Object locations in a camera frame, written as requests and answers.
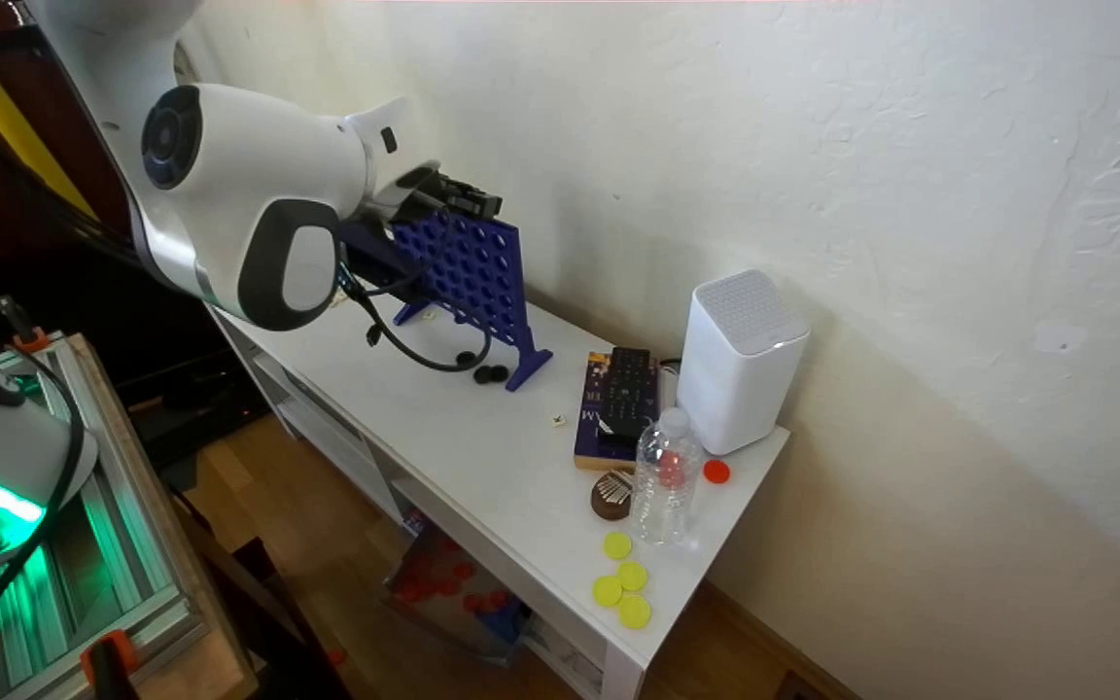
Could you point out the colourful red blue bag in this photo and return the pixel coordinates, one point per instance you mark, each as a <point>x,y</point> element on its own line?
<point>456,606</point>

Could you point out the yellow game disc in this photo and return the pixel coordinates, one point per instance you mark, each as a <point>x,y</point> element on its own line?
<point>607,594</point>
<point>635,612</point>
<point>635,576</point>
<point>619,546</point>

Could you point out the dark wooden cabinet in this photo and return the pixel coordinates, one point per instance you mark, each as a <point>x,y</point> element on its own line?
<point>16,258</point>

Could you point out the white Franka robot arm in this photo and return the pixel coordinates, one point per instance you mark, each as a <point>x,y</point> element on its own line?
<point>261,157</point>

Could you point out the clear plastic bottle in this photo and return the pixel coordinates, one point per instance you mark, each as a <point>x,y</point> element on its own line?
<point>668,490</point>

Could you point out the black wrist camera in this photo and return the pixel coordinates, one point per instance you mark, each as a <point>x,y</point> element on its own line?
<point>386,254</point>

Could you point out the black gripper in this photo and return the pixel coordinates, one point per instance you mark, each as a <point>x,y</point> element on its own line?
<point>431,191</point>

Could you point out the black remote control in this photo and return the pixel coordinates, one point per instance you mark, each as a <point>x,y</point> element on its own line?
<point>629,390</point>

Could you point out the brown round object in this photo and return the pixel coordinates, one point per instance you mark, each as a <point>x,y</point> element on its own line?
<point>613,494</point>

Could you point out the aluminium frame stand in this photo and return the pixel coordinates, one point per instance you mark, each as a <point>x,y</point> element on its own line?
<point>134,556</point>

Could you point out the black game disc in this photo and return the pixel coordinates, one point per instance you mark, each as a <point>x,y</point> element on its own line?
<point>470,358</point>
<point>480,378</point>
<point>500,376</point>

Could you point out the red bottle cap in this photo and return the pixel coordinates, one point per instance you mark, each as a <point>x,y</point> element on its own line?
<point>719,472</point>

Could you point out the dark rectangular box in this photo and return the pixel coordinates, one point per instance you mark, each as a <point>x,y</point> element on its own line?
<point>589,420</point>

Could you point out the blue connect four grid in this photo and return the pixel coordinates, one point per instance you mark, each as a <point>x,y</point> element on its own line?
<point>483,276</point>

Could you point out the yellow bar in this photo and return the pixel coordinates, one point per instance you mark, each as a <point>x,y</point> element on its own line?
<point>29,139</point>

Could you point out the white plastic bin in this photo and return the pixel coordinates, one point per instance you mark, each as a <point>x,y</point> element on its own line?
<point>741,365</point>

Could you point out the white shelf table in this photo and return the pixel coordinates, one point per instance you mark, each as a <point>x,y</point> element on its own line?
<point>456,442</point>

